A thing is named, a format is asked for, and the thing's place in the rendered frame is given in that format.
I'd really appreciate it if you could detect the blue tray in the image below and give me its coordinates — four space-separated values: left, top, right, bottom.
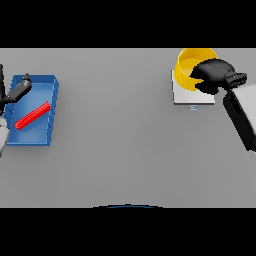
5 74 60 147

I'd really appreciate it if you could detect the dark left robot hand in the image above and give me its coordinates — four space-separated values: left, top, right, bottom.
0 63 33 118

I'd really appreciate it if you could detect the yellow bowl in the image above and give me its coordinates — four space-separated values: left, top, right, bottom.
174 48 219 92

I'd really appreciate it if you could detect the pale square measuring scale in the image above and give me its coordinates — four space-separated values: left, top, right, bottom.
171 69 216 106

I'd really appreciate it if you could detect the dark right robot hand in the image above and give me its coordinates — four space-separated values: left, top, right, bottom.
191 58 248 96

